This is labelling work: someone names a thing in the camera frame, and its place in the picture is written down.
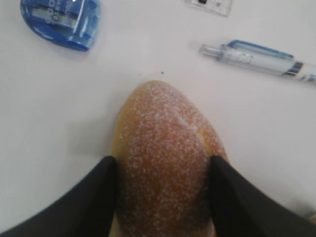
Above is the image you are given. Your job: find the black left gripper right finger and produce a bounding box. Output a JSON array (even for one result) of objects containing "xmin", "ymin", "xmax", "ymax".
[{"xmin": 208, "ymin": 156, "xmax": 316, "ymax": 237}]

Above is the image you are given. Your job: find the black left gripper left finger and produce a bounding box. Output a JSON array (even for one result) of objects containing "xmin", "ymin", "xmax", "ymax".
[{"xmin": 1, "ymin": 156, "xmax": 117, "ymax": 237}]

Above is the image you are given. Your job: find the sugar-dusted bread roll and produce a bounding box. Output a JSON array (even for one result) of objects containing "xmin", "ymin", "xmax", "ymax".
[{"xmin": 110, "ymin": 81, "xmax": 227, "ymax": 237}]

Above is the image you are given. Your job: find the blue pencil sharpener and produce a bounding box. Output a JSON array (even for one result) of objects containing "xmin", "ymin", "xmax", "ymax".
[{"xmin": 20, "ymin": 0, "xmax": 100, "ymax": 52}]

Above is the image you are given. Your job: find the light blue retractable pen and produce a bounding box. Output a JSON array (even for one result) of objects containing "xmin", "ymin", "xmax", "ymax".
[{"xmin": 201, "ymin": 40, "xmax": 316, "ymax": 84}]

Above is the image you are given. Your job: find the clear plastic ruler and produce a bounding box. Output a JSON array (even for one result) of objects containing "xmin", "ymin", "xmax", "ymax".
[{"xmin": 186, "ymin": 0, "xmax": 234, "ymax": 17}]

